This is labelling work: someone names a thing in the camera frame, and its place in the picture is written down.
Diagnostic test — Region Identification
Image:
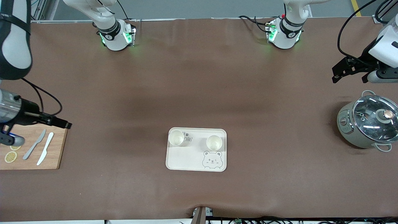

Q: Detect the aluminium frame profile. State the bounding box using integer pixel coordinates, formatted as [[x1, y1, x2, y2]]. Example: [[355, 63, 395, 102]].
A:
[[30, 0, 47, 24]]

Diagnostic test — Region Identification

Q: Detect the black left base cable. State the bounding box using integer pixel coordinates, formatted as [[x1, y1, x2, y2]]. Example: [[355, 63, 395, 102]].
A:
[[239, 15, 280, 34]]

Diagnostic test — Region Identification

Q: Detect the metal table bracket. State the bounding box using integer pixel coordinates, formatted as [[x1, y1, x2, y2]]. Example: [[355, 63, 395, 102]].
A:
[[193, 206, 213, 224]]

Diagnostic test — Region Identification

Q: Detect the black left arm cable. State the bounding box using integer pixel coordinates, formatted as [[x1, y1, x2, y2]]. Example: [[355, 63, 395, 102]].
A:
[[338, 0, 398, 60]]

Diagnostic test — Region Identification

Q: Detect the glass pot lid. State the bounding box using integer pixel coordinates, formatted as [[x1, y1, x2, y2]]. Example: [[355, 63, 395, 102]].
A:
[[353, 95, 398, 143]]

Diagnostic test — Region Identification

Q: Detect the white IKEA cup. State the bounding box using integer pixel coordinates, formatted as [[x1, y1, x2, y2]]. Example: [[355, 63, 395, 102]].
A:
[[206, 135, 223, 151], [168, 130, 185, 147]]

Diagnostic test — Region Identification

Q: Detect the grey plastic knife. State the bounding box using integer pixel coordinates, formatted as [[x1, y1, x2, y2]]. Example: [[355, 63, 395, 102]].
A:
[[23, 129, 47, 160]]

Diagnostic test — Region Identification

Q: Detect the black right base cable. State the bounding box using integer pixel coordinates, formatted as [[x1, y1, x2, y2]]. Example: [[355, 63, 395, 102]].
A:
[[117, 0, 142, 22]]

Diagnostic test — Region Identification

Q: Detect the wooden cutting board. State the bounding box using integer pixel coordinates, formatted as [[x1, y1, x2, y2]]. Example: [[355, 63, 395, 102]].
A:
[[0, 124, 68, 170]]

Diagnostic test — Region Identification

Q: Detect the grey-green electric pot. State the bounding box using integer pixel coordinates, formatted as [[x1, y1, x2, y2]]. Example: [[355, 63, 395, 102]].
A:
[[337, 90, 398, 152]]

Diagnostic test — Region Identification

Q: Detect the cream bear print tray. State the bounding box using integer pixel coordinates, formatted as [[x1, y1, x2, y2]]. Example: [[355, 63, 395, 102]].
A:
[[166, 127, 227, 172]]

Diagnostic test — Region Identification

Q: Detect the white plastic knife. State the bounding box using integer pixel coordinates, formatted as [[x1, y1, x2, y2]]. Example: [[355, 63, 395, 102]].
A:
[[37, 132, 54, 166]]

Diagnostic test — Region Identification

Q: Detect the black base cable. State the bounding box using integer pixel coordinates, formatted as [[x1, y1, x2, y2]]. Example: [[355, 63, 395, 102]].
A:
[[239, 15, 280, 34], [117, 0, 142, 22]]

